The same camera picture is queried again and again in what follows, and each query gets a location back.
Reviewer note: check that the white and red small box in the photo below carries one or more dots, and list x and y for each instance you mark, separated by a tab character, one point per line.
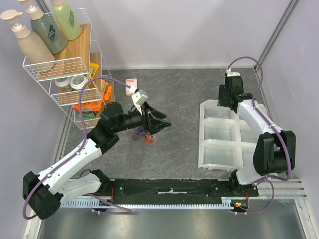
133	85

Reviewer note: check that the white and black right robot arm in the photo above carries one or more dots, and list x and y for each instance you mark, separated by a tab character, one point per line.
275	150

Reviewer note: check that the green box on shelf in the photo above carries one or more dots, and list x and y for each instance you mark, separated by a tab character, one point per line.
89	115

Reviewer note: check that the white compartment organizer tray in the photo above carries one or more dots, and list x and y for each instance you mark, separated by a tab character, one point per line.
226	142

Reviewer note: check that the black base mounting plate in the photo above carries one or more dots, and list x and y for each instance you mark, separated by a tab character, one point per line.
123	188

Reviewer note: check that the orange flat package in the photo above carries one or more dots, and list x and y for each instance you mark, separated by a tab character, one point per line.
94	106

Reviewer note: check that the aluminium frame rail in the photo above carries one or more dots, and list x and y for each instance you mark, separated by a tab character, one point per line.
292	189

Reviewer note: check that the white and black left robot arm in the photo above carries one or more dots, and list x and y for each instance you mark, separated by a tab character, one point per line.
45	191

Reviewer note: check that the white wire shelf rack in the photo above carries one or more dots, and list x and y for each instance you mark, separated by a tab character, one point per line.
74	60

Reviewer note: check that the light green bottle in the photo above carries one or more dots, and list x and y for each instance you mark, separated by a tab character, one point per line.
66	19

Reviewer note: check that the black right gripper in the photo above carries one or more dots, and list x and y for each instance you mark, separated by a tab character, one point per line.
223	100

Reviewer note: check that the dark green pump bottle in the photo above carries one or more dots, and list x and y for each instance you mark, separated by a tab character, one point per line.
45	27

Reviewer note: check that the orange box on shelf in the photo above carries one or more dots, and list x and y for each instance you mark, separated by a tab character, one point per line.
106	90

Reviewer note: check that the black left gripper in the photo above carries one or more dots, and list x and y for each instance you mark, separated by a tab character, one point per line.
147	118

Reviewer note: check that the beige pump bottle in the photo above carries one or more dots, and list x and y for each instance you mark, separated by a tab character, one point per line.
29	42

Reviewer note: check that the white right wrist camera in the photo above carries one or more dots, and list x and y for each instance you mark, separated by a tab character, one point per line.
230	73

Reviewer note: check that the yellow snack packet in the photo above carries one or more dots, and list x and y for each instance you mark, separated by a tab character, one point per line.
94	70

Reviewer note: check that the slotted white cable duct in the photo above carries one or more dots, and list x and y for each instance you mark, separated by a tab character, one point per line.
92	203

